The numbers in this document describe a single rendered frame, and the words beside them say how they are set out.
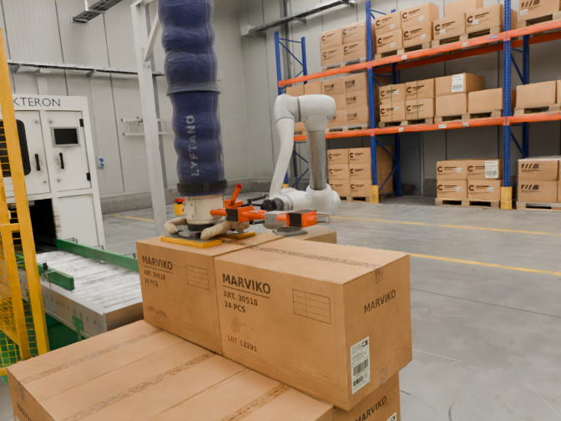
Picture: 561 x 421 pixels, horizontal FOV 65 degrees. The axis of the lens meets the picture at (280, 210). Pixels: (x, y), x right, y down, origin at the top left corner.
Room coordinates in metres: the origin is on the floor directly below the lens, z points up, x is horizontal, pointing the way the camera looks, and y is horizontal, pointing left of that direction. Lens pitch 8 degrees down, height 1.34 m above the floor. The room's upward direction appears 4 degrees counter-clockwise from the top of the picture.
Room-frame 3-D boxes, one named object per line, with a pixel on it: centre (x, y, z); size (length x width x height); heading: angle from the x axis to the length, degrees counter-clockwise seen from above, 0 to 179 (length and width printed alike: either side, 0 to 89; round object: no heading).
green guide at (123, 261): (3.58, 1.53, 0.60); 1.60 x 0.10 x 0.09; 45
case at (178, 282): (1.99, 0.34, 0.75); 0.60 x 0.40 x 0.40; 46
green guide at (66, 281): (3.20, 1.91, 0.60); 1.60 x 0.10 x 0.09; 45
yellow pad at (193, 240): (1.94, 0.41, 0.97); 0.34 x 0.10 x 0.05; 45
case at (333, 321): (1.58, -0.09, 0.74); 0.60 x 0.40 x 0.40; 46
